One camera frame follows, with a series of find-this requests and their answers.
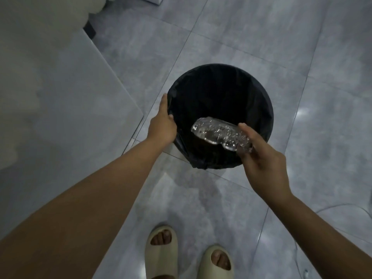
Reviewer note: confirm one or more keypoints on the person's left hand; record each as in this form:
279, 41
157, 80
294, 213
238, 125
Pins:
160, 126

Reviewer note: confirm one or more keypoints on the person's right hand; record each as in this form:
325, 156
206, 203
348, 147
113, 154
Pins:
266, 171

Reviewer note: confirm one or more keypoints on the person's right thumb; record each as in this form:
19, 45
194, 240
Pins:
247, 135

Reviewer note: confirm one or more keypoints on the person's left fingers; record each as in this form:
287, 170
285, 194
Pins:
164, 103

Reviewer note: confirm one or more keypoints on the crushed clear plastic bottle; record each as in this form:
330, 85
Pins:
216, 132

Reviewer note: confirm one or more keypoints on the black lined trash bin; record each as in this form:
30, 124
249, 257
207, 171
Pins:
221, 92

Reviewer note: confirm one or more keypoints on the person's right forearm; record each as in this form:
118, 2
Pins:
322, 238

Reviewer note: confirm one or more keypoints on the person's left forearm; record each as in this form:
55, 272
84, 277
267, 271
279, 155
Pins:
81, 212

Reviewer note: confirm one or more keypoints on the dark table leg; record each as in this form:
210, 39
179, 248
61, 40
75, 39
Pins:
90, 29

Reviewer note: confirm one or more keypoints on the person's right foot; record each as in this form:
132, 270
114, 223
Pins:
220, 259

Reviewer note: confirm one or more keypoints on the person's foot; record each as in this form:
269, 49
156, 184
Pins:
220, 259
162, 237

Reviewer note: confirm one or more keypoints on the person's left foot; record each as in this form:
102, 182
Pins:
162, 237

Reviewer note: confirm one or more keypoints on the beige right slipper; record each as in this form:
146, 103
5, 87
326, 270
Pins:
213, 273

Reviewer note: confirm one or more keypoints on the beige slipper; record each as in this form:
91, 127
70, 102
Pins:
213, 273
159, 258

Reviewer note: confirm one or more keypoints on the beige left slipper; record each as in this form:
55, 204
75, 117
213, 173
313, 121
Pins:
159, 258

